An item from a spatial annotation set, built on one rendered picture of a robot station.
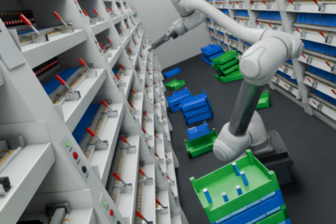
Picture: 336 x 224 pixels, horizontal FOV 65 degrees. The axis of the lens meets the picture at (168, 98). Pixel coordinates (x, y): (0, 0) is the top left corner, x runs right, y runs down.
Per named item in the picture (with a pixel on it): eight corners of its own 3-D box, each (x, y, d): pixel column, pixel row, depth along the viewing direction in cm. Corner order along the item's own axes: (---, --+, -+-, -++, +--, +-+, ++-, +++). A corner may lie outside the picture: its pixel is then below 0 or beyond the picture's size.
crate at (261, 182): (254, 162, 121) (249, 148, 118) (280, 188, 102) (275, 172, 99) (195, 191, 119) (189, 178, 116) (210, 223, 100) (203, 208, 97)
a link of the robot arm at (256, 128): (273, 134, 166) (263, 103, 160) (257, 150, 157) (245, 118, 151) (251, 131, 179) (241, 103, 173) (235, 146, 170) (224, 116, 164)
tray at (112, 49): (122, 51, 189) (119, 32, 185) (109, 72, 132) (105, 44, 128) (93, 54, 189) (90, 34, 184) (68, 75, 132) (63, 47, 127)
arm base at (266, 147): (269, 133, 179) (267, 126, 177) (274, 151, 159) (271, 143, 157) (242, 140, 185) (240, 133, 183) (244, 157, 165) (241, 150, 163)
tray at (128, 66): (133, 75, 195) (132, 62, 192) (126, 104, 138) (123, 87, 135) (106, 77, 195) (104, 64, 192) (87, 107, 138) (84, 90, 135)
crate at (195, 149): (217, 135, 246) (214, 128, 243) (222, 146, 227) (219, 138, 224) (187, 146, 248) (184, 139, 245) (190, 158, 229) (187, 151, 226)
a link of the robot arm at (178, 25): (186, 30, 162) (178, 36, 163) (178, 18, 159) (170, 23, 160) (188, 32, 153) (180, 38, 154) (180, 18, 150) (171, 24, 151)
